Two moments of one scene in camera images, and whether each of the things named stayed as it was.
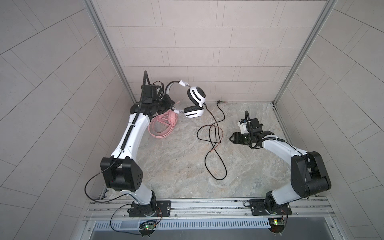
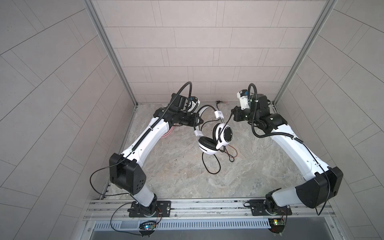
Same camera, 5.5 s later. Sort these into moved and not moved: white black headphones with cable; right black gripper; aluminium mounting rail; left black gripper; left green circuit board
Moved: white black headphones with cable; left black gripper; right black gripper
Not moved: left green circuit board; aluminium mounting rail
